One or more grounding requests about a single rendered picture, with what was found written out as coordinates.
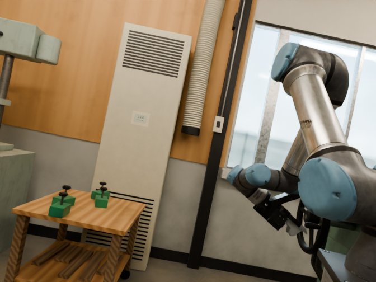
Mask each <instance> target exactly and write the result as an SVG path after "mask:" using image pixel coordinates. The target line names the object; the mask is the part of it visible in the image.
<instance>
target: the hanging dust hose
mask: <svg viewBox="0 0 376 282"><path fill-rule="evenodd" d="M224 4H225V0H206V2H205V7H204V10H203V15H202V18H201V23H200V27H199V33H198V37H197V42H196V46H195V47H196V48H195V52H194V58H193V64H192V69H191V73H190V74H191V75H190V79H189V80H190V81H189V85H188V86H189V87H188V91H187V96H186V97H187V98H186V99H187V100H186V101H187V102H186V104H185V105H186V106H185V107H186V108H185V110H184V117H183V118H184V119H183V125H182V128H181V133H185V134H190V135H196V136H199V134H200V127H201V120H202V119H201V118H202V114H203V113H202V112H203V108H204V107H203V106H204V104H205V103H204V102H205V101H204V100H205V98H206V97H205V96H206V90H207V85H208V84H207V83H208V79H209V78H208V77H209V73H210V67H211V63H212V57H213V53H214V52H213V51H214V47H215V42H216V38H217V34H218V29H219V24H220V19H221V16H222V12H223V8H224Z"/></svg>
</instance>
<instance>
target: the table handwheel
mask: <svg viewBox="0 0 376 282"><path fill-rule="evenodd" d="M303 213H304V216H303ZM296 220H297V221H298V222H299V223H301V224H302V225H303V220H304V222H311V223H315V224H321V230H320V233H319V236H318V238H317V240H316V242H315V243H314V244H313V235H314V229H309V246H307V245H306V243H305V240H304V237H303V231H301V232H299V233H298V234H297V240H298V243H299V246H300V247H301V249H302V250H303V251H304V252H305V253H307V254H309V255H312V254H315V253H317V252H318V249H319V248H322V247H323V245H324V243H325V241H326V239H327V236H328V232H329V229H330V226H332V227H337V228H342V229H348V230H351V231H354V230H355V229H356V224H355V223H349V222H343V221H340V222H337V221H332V220H328V219H326V218H323V217H318V216H316V215H314V214H312V213H311V212H310V211H309V210H305V206H304V204H303V203H302V201H301V199H300V202H299V205H298V210H297V217H296Z"/></svg>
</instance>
